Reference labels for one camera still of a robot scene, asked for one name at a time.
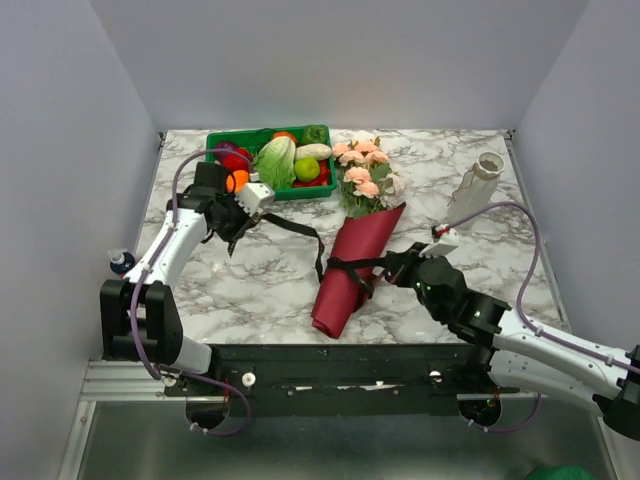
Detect green cabbage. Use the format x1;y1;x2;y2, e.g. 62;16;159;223
254;137;296;191

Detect green plastic basket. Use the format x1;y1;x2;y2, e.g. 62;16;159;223
205;126;338;201

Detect white radish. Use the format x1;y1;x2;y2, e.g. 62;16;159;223
295;143;333;161

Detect white ribbed ceramic vase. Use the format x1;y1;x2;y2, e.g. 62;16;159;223
446;151;505;224

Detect purple onion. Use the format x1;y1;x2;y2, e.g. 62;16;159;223
213;140;238;163

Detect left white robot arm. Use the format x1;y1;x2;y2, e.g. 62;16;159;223
100;162;275;395

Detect red paper bouquet wrap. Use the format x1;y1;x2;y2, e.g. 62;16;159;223
311;203;406;339

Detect orange fruit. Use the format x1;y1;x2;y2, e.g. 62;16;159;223
225;170;250;193

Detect small orange at basket back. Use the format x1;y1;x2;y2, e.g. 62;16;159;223
271;131;298;145

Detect green bell pepper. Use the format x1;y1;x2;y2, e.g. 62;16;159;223
300;124;329;146

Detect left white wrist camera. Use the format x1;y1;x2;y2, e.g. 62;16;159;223
235;178;276;216

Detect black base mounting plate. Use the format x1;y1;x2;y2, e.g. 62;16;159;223
142;340;512;426

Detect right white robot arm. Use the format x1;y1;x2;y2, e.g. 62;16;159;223
384;243;639;440

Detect orange bottle with blue cap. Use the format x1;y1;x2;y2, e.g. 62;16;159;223
108;248;136;277

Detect green apple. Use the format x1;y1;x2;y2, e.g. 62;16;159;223
294;157;321;183

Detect black ribbon with gold text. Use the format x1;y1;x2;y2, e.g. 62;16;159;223
227;212;389;299

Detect red bell pepper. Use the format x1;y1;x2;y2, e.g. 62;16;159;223
220;147;253;172

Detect pink artificial flowers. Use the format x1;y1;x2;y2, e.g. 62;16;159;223
332;137;405;218

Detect green object at bottom edge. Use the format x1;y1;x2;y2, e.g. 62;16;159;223
525;466;595;480

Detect aluminium frame rail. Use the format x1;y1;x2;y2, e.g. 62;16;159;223
58;361;224;479

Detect red chili pepper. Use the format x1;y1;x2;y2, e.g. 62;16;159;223
293;161;330;188

